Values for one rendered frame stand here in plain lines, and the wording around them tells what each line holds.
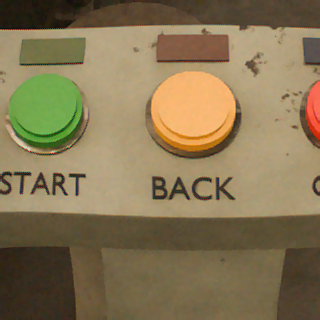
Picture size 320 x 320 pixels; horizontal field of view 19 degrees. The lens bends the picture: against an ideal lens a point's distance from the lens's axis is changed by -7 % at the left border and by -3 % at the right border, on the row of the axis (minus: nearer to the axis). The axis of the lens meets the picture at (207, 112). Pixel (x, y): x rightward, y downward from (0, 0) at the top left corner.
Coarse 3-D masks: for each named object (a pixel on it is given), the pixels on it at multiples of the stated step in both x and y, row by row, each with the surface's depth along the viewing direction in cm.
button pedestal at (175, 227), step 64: (0, 64) 51; (128, 64) 51; (192, 64) 51; (256, 64) 51; (0, 128) 49; (128, 128) 49; (256, 128) 49; (0, 192) 47; (64, 192) 47; (128, 192) 48; (192, 192) 48; (256, 192) 48; (128, 256) 52; (192, 256) 52; (256, 256) 52
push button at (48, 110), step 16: (32, 80) 49; (48, 80) 49; (64, 80) 49; (16, 96) 49; (32, 96) 49; (48, 96) 49; (64, 96) 49; (80, 96) 49; (16, 112) 48; (32, 112) 48; (48, 112) 48; (64, 112) 48; (80, 112) 49; (16, 128) 48; (32, 128) 48; (48, 128) 48; (64, 128) 48; (32, 144) 48; (48, 144) 48
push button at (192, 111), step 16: (176, 80) 49; (192, 80) 49; (208, 80) 49; (160, 96) 49; (176, 96) 49; (192, 96) 49; (208, 96) 49; (224, 96) 49; (160, 112) 48; (176, 112) 48; (192, 112) 48; (208, 112) 49; (224, 112) 49; (160, 128) 48; (176, 128) 48; (192, 128) 48; (208, 128) 48; (224, 128) 48; (176, 144) 48; (192, 144) 48; (208, 144) 48
